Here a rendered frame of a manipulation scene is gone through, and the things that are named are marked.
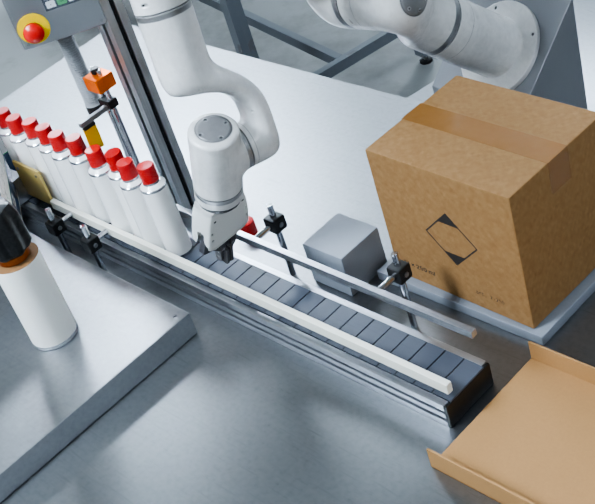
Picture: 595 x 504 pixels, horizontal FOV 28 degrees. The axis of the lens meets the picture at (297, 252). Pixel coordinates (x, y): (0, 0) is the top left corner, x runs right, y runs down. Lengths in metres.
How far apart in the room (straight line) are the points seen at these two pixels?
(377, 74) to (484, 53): 2.16
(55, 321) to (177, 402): 0.28
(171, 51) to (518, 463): 0.81
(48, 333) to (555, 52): 1.07
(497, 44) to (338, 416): 0.79
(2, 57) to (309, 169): 3.25
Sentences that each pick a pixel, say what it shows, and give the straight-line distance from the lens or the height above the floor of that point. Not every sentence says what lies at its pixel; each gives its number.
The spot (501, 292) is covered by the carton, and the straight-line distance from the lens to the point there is 1.95.
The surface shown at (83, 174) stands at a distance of 2.39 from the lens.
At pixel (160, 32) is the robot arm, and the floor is 1.42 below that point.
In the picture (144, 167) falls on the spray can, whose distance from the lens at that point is 2.19.
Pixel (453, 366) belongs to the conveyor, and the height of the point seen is 0.88.
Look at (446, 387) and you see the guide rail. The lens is 1.81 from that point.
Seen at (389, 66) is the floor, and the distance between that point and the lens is 4.45.
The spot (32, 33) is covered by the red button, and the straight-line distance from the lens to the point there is 2.23.
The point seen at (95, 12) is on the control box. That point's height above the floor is 1.32.
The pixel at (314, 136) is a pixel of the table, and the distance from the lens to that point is 2.59.
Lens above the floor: 2.19
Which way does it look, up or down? 37 degrees down
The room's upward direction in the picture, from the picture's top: 19 degrees counter-clockwise
